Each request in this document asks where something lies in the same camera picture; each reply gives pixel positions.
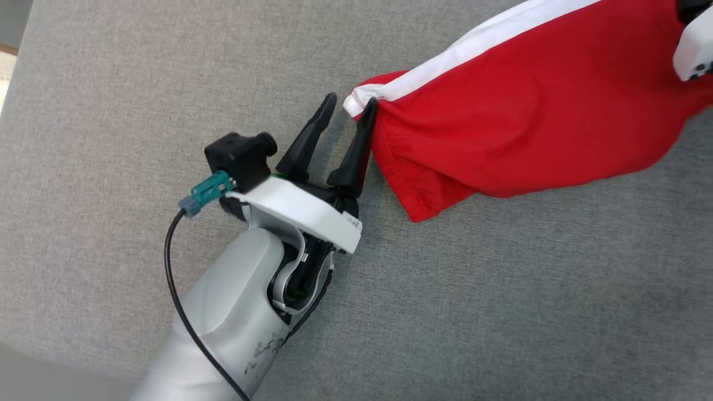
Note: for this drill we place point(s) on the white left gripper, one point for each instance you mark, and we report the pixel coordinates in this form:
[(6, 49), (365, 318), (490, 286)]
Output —
[(301, 214)]

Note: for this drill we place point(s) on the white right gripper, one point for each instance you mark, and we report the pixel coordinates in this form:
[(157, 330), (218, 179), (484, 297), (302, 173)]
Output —
[(696, 53)]

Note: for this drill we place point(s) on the red shorts with white trim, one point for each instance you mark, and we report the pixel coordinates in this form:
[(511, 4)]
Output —
[(529, 111)]

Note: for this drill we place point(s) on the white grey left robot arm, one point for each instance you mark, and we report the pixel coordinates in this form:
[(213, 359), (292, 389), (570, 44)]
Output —
[(223, 312)]

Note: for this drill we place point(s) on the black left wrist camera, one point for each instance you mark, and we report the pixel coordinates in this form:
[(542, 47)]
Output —
[(239, 159)]

